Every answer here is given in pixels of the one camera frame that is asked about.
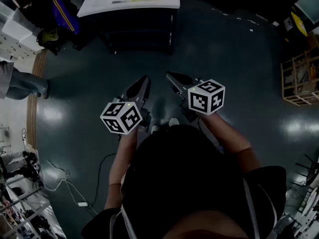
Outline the black floor cable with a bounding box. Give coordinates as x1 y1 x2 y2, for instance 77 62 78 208
87 153 118 210

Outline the pale blue panel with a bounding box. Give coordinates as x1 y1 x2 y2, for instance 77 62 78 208
294 0 319 24

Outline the white floor cable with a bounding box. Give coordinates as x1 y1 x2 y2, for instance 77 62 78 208
43 160 98 216

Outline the grey harness strap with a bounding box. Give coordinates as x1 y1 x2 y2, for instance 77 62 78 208
243 178 260 239
109 205 138 239

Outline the black clothes pile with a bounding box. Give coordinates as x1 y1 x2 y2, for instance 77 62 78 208
11 0 84 56

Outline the person's black shirt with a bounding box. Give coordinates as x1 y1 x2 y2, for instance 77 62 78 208
81 124 287 239

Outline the person's right forearm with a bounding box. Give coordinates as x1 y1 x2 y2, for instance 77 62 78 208
199 112 262 174

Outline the yellow green bag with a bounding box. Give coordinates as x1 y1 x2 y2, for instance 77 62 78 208
37 28 60 48

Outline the white sink basin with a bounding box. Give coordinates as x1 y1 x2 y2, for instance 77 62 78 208
76 0 180 18

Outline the white drawer cabinet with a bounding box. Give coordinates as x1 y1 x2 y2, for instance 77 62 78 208
0 1 45 59

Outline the wooden shelf rack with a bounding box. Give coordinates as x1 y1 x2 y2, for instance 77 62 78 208
281 50 319 107

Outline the white workbench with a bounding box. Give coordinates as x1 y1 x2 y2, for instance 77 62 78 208
286 187 319 239

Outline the yellow sign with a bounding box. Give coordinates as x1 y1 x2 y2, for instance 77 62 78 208
290 11 309 37

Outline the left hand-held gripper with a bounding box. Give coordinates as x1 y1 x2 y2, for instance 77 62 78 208
100 75 152 135

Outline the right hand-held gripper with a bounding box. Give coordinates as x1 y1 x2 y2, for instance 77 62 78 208
165 71 226 123

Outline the black folding chair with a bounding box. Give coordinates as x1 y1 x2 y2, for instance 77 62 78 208
295 154 319 187

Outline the person's left forearm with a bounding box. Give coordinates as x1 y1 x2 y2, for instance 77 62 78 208
104 127 139 210

